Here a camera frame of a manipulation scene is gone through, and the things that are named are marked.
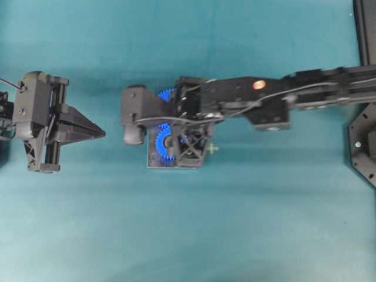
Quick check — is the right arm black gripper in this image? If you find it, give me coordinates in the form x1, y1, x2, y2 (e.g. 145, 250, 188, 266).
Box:
172, 76, 217, 167

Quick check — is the black camera cable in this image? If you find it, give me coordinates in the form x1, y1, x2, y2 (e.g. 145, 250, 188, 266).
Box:
135, 83, 333, 124

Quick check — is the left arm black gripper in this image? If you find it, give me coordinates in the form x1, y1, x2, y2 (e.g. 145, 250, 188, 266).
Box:
14, 71, 105, 173

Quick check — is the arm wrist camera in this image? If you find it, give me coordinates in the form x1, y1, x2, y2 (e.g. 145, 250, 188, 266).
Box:
120, 85, 175, 146
12, 71, 52, 140

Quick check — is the small blue plastic gear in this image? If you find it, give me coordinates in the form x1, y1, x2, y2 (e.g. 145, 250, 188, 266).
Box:
155, 123, 176, 161

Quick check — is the grey metal base plate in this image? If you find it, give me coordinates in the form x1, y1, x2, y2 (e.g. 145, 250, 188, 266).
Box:
147, 127, 198, 169

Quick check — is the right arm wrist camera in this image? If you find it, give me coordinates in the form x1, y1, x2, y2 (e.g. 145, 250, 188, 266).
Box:
120, 85, 175, 146

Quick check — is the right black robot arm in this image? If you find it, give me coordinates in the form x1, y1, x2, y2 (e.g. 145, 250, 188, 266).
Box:
172, 65, 375, 168

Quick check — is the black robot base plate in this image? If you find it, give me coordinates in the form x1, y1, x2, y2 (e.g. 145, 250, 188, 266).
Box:
348, 102, 375, 187

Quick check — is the large blue plastic gear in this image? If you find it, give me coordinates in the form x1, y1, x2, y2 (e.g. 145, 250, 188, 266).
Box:
157, 88, 175, 102

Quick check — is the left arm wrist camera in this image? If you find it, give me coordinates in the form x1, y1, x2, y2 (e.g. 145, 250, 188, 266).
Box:
12, 71, 52, 140

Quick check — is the black frame rail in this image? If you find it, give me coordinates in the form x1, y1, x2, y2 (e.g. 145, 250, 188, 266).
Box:
353, 0, 376, 65

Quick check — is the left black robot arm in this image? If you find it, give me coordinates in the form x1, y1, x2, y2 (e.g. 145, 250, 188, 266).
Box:
1, 71, 106, 173

